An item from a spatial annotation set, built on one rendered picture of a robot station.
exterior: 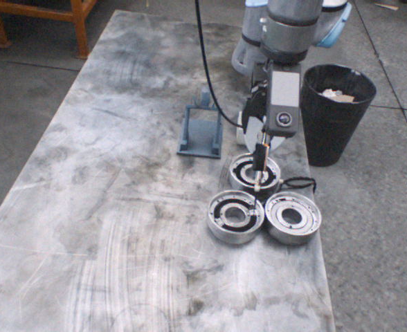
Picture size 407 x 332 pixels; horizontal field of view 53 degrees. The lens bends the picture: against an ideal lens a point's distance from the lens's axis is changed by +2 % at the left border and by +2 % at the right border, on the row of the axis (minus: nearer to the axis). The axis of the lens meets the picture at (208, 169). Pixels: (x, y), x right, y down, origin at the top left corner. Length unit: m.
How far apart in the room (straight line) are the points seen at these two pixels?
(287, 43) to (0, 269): 0.57
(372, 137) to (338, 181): 0.47
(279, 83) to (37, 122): 1.87
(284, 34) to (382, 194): 1.66
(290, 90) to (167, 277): 0.36
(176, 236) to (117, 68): 0.60
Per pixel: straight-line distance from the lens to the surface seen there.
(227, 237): 0.73
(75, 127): 0.99
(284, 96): 0.62
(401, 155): 2.49
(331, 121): 1.98
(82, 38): 2.83
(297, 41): 0.61
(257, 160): 0.73
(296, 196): 0.82
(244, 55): 1.21
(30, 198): 0.85
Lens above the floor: 1.41
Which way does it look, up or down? 44 degrees down
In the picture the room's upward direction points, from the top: 7 degrees clockwise
